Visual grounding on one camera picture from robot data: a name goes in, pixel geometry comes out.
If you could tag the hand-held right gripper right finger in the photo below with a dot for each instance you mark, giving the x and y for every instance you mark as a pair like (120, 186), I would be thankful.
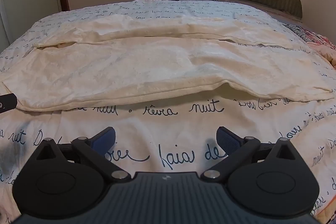
(227, 140)

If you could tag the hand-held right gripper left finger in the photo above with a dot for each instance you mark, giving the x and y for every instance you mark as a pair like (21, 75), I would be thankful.
(105, 139)

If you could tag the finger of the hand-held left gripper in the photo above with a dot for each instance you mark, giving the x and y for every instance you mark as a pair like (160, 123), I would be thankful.
(8, 103)

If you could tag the cream fluffy towel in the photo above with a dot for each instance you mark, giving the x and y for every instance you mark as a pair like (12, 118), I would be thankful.
(147, 66)

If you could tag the white script printed blanket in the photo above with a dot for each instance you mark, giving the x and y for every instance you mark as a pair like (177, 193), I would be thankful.
(168, 121)

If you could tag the floral pink quilt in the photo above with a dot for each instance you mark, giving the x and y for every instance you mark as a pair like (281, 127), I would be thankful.
(319, 41)

